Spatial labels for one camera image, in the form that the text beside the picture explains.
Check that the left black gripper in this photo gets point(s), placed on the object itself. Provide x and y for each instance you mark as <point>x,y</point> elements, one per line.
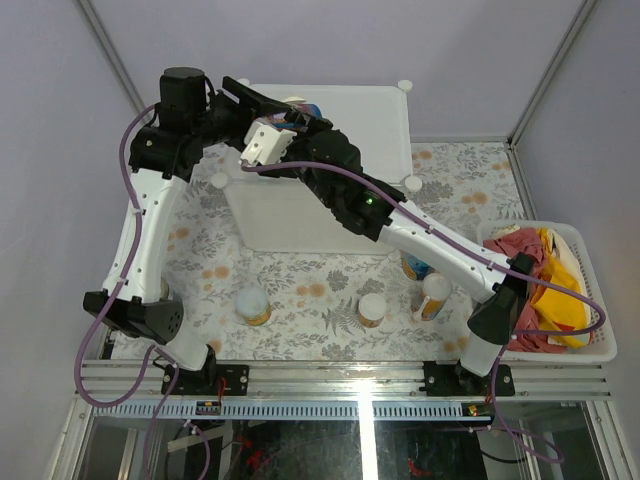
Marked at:
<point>245,109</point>

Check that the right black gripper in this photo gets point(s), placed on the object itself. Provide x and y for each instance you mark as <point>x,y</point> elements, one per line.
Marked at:
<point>315,125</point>

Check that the orange tall can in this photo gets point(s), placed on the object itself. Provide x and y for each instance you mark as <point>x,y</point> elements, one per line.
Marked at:
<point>298,117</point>

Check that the white plastic cube cabinet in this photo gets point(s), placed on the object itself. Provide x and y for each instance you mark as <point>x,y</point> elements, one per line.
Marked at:
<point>280,214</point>

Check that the short orange can white lid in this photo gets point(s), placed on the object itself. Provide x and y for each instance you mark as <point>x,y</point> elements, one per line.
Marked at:
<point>372,309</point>

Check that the tall can with spoon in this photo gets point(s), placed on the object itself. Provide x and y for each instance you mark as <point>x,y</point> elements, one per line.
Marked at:
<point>435,291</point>

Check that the blue can silver top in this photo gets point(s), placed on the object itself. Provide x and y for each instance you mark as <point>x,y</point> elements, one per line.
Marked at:
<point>165,291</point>

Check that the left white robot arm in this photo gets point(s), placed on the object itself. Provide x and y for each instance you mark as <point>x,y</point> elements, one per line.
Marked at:
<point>158,153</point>

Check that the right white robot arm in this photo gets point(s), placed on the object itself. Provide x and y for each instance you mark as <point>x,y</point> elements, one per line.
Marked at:
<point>496,282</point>

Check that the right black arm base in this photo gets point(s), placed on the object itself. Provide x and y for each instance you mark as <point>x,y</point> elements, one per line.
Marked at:
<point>452,380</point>

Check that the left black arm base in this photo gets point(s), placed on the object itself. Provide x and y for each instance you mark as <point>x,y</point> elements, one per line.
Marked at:
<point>213,378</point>

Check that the blue can with clear lid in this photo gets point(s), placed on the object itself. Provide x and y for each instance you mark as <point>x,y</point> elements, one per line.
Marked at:
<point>414,268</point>

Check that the wide orange can white lid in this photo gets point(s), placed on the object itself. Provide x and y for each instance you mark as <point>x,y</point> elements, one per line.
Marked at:
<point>252,304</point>

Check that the red cloth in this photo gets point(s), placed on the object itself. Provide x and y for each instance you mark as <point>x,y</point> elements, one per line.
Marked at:
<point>511,242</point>

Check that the white laundry basket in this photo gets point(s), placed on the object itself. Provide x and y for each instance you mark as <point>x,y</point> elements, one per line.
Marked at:
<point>602,347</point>

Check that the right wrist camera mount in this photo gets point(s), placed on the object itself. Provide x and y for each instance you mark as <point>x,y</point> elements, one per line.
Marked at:
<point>265,144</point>

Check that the white slotted cable duct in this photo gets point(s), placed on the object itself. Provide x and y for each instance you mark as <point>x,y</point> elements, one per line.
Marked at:
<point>243,409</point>

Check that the aluminium rail frame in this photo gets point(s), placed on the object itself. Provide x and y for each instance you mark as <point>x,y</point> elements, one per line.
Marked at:
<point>308,380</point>

